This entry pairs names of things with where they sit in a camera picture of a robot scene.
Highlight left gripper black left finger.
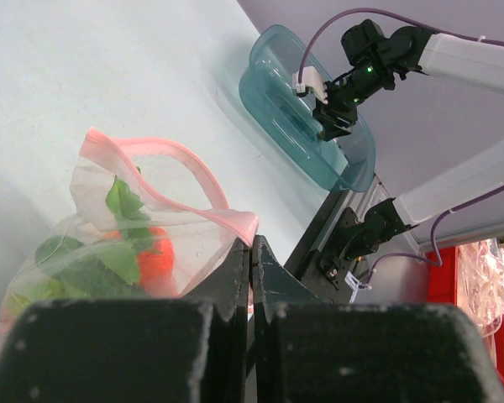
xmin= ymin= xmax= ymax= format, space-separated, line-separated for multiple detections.
xmin=0 ymin=241 xmax=250 ymax=402

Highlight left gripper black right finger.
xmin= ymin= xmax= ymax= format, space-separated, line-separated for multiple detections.
xmin=251 ymin=236 xmax=504 ymax=402

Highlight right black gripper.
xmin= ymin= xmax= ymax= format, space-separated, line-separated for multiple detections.
xmin=312 ymin=81 xmax=360 ymax=141

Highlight red toy carrot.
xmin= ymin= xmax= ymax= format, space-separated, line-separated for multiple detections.
xmin=102 ymin=177 xmax=178 ymax=297

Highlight clear zip top bag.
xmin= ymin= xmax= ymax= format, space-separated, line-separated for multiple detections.
xmin=0 ymin=129 xmax=259 ymax=352

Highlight green toy grapes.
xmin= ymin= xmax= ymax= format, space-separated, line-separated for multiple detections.
xmin=2 ymin=235 xmax=146 ymax=317

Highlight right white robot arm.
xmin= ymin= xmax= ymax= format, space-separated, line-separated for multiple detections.
xmin=344 ymin=73 xmax=504 ymax=301

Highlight blue plastic food tray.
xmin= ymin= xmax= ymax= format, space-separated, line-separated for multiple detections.
xmin=239 ymin=24 xmax=375 ymax=192

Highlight red plastic crate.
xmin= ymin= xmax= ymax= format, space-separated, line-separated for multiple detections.
xmin=427 ymin=241 xmax=504 ymax=386

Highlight pile of clear bags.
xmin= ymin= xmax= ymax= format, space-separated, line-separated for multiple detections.
xmin=455 ymin=237 xmax=504 ymax=337

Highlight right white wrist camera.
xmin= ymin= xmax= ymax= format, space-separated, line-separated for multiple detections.
xmin=291 ymin=66 xmax=329 ymax=105

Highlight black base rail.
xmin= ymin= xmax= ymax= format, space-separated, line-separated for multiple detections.
xmin=284 ymin=190 xmax=362 ymax=304

